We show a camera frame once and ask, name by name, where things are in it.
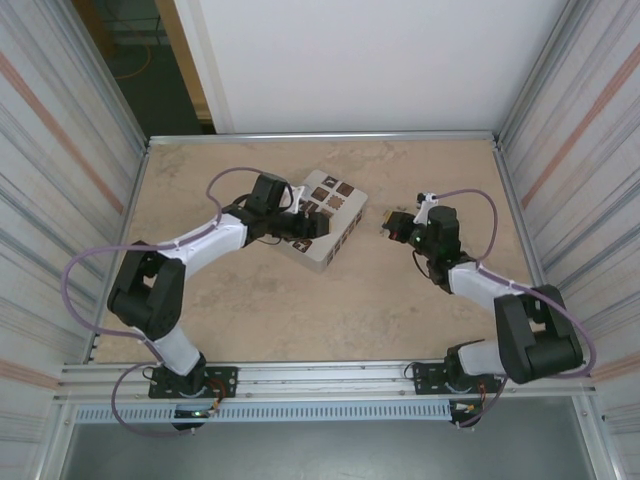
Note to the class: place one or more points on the white box with brown tiles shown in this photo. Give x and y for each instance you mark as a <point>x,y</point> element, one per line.
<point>345,210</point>

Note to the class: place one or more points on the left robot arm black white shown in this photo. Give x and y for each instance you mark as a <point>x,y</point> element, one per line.
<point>145,290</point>

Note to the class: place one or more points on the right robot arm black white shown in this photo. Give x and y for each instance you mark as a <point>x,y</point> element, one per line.
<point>530,340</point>

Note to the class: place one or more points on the aluminium table edge profile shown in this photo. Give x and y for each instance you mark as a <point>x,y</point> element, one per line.
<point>325,137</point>

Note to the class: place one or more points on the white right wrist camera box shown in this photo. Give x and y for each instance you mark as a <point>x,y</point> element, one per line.
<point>425,210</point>

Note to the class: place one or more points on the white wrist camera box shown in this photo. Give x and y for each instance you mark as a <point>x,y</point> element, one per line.
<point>297,197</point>
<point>425,210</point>

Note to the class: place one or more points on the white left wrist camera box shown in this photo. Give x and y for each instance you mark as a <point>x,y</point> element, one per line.
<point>297,197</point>

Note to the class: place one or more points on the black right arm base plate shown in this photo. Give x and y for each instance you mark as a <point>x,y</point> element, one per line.
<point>425,380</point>

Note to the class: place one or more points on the aluminium mounting rail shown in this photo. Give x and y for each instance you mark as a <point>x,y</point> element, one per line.
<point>325,382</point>

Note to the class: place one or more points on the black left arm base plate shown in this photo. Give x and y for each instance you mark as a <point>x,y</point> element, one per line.
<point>225,380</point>

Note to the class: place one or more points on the wooden door frame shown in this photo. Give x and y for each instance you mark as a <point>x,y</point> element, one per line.
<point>185,50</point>

